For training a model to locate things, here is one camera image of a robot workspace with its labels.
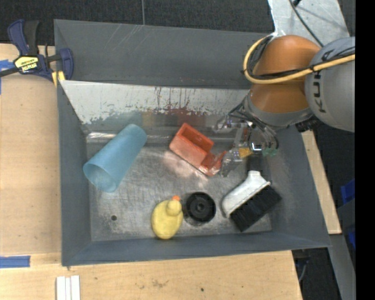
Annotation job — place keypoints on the white brush with black bristles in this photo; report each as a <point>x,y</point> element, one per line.
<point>250,198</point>

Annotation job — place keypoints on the grey metal bin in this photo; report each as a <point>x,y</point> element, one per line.
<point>162,58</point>

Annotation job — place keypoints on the yellow toy duck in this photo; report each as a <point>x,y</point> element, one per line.
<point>165,222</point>

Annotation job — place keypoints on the black cylinder on white bracket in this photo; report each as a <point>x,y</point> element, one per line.
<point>306,125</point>

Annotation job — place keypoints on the red-orange plastic box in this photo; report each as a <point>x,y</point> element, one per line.
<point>190,148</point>

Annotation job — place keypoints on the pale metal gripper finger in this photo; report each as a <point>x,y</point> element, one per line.
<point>234,155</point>
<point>227,169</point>

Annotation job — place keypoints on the light blue plastic cup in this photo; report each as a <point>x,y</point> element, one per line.
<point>115,158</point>

